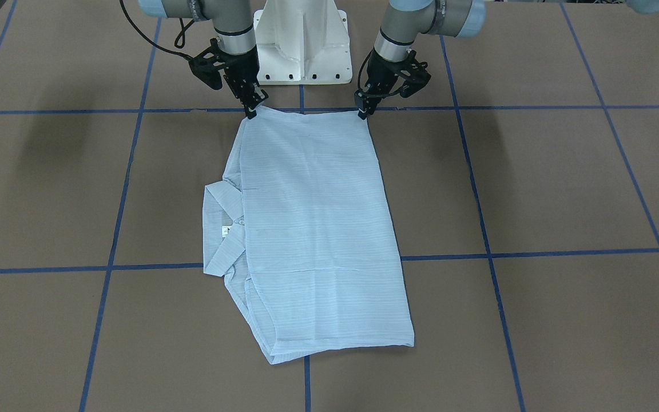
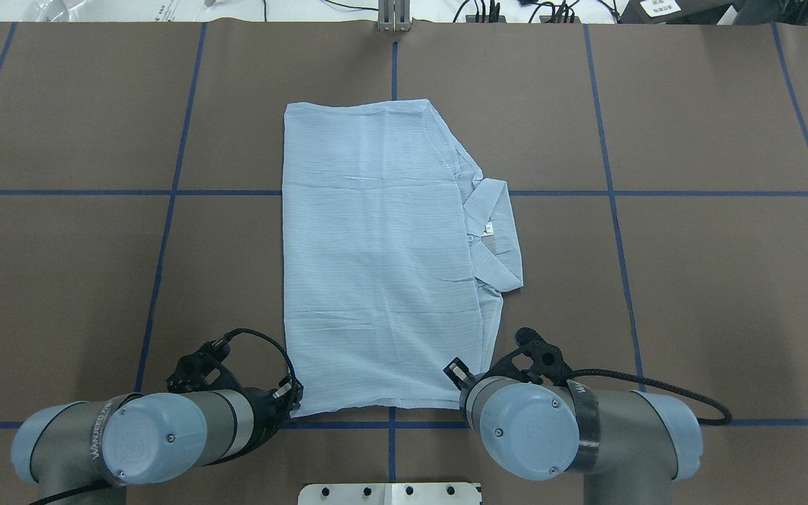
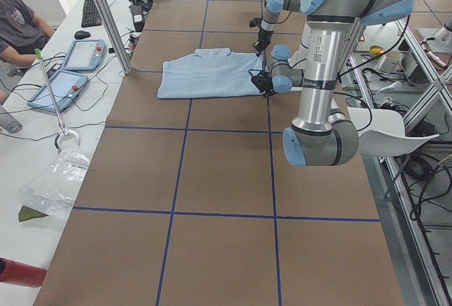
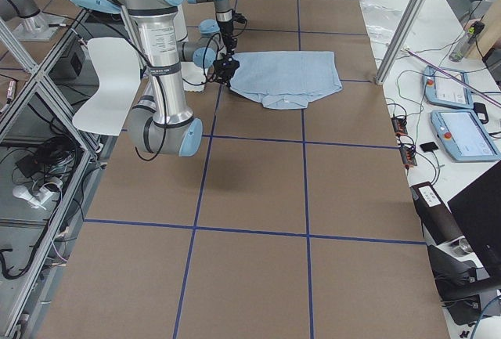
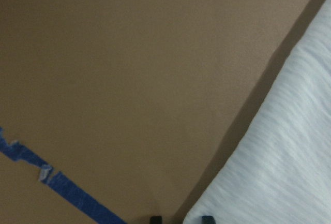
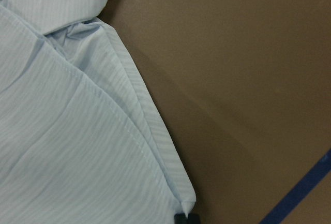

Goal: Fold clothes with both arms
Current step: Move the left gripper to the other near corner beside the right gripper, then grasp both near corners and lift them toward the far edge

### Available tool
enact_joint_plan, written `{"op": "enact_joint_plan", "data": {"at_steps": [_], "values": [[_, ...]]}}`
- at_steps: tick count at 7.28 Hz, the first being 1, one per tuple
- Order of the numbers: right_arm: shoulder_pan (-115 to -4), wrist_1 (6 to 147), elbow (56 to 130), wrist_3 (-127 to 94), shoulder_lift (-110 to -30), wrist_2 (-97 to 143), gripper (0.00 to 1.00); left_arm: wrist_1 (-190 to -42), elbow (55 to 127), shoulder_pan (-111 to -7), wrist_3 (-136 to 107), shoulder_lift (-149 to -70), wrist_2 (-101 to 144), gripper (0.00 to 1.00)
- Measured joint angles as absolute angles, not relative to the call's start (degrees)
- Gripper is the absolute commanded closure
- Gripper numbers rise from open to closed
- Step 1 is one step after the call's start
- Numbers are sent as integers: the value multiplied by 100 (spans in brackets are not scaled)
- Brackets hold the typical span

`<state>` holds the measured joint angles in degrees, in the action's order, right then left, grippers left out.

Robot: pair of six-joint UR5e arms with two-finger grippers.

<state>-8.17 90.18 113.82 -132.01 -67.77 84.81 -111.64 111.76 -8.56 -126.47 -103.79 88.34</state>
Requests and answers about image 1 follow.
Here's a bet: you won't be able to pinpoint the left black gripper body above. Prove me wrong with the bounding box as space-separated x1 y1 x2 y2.
364 50 416 100

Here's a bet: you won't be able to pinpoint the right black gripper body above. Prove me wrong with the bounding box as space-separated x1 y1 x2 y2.
223 49 260 97

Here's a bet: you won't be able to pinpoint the light blue button shirt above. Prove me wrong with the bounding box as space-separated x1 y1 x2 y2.
202 106 414 365

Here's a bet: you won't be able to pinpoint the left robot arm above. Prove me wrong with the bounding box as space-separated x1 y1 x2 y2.
355 1 486 120

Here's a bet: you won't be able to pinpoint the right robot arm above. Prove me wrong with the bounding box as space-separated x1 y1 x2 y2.
126 1 268 119

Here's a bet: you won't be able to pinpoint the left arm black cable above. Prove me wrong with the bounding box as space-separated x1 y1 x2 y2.
357 50 377 92

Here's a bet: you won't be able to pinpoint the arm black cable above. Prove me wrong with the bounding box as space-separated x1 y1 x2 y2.
357 50 377 92
119 0 204 60

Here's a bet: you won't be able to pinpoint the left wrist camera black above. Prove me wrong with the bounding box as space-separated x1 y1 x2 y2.
395 50 431 98

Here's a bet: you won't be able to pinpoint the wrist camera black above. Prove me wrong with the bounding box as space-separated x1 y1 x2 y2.
188 38 227 90
395 50 431 98

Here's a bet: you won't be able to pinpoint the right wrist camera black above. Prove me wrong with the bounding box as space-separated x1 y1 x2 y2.
188 38 227 90

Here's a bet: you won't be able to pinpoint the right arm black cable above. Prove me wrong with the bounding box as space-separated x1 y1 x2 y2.
119 0 204 60

